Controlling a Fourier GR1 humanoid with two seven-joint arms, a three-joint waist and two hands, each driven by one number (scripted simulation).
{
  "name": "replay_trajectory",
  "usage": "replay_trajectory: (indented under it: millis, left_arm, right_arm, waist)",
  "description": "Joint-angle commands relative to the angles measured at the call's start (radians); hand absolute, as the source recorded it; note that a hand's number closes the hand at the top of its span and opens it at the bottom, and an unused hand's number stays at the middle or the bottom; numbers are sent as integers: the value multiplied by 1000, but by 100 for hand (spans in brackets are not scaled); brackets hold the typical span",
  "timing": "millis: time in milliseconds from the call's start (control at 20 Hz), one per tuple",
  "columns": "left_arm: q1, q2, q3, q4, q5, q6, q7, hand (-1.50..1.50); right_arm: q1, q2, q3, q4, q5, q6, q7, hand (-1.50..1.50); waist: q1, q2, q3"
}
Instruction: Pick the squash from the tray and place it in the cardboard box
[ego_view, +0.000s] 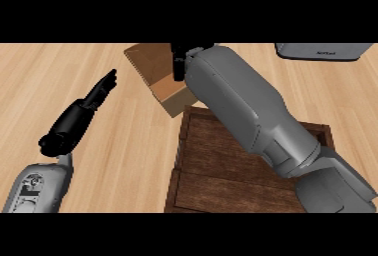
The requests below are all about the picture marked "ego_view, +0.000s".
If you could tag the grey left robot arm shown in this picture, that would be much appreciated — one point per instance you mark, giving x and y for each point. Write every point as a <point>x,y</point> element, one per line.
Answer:
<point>37,186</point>

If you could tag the brown cardboard box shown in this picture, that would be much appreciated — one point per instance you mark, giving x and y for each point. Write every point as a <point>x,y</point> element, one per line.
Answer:
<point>159,78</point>

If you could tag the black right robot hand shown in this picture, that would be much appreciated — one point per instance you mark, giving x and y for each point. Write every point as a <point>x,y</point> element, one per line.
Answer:
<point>177,58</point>

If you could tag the dark brown wooden tray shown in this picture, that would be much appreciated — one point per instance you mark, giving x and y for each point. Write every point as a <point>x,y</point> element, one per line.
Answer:
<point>221,176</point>

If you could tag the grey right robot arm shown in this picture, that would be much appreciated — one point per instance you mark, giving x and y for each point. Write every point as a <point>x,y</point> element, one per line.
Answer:
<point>260,123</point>

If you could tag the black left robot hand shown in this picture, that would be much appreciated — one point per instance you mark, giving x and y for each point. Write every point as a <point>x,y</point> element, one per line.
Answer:
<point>74,121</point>

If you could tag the grey appliance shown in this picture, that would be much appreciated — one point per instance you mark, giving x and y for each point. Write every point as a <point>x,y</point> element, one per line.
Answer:
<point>322,51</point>

